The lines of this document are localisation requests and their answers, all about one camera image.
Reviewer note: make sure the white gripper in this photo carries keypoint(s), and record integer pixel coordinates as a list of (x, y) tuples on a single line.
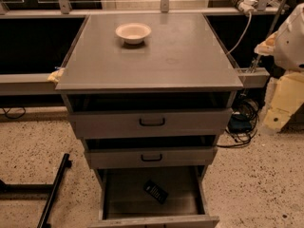
[(291, 45)]

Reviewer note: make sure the black rxbar chocolate bar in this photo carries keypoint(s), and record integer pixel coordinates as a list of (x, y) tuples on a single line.
[(152, 189)]

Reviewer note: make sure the grey drawer cabinet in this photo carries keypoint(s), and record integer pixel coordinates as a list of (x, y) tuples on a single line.
[(179, 66)]

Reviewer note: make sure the middle grey drawer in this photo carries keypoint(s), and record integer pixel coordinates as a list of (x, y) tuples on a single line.
[(150, 157)]

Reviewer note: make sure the grey drawer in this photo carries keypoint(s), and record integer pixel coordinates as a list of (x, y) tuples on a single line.
[(150, 157), (145, 124), (124, 203)]

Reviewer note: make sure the top grey drawer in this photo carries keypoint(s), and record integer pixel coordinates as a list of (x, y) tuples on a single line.
[(145, 124)]

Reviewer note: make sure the bottom grey drawer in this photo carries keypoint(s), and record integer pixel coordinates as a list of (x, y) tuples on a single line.
[(124, 203)]

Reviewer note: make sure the power strip with plug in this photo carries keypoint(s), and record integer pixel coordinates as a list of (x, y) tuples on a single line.
[(245, 6)]

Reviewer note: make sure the thin metal rod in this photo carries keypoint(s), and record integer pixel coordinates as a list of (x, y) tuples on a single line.
[(272, 22)]

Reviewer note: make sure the white bowl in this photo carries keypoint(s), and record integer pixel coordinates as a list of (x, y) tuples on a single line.
[(133, 33)]

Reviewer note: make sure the yellow tape wad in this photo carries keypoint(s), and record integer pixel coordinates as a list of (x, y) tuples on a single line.
[(56, 75)]

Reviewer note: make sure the black metal stand base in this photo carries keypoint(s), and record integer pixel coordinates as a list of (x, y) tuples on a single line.
[(47, 192)]

